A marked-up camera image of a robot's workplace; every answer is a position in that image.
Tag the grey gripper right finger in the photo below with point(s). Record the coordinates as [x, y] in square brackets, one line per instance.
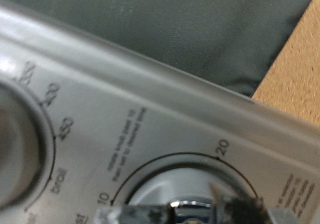
[240, 212]

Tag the silver oven dial knob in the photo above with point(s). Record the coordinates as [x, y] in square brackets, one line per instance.
[20, 144]
[180, 187]

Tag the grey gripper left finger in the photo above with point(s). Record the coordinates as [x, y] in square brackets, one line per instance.
[133, 214]

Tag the silver toaster oven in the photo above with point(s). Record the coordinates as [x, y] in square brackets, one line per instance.
[150, 117]

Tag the dark grey backdrop curtain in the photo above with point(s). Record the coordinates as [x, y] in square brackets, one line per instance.
[166, 27]

